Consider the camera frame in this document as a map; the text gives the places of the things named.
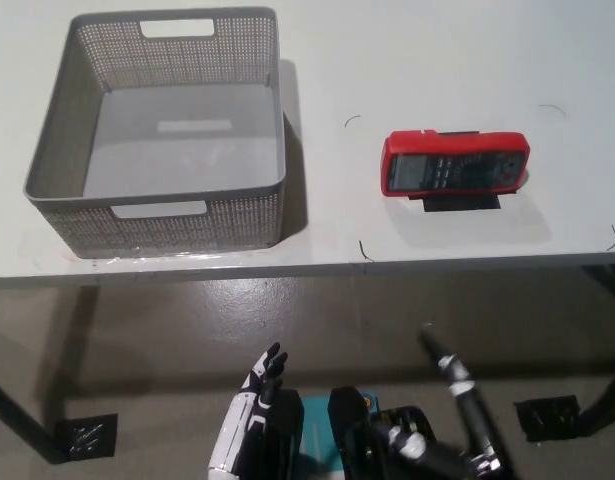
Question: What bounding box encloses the black metal table leg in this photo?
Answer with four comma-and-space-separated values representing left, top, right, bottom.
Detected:
579, 344, 615, 439
0, 374, 68, 464

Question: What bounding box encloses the red digital multimeter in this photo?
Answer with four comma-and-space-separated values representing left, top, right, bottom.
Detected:
380, 128, 532, 199

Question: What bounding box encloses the black teal robot torso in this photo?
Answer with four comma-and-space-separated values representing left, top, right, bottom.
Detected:
266, 384, 438, 480

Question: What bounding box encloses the grey perforated plastic basket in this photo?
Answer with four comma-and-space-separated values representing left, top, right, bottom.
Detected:
22, 6, 288, 260

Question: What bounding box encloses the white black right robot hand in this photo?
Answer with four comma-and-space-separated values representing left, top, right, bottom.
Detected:
386, 323, 513, 480

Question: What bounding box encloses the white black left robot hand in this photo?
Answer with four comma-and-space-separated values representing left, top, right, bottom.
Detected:
206, 342, 290, 480

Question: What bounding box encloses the black tape patch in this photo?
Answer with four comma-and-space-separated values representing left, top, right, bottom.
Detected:
410, 192, 503, 214

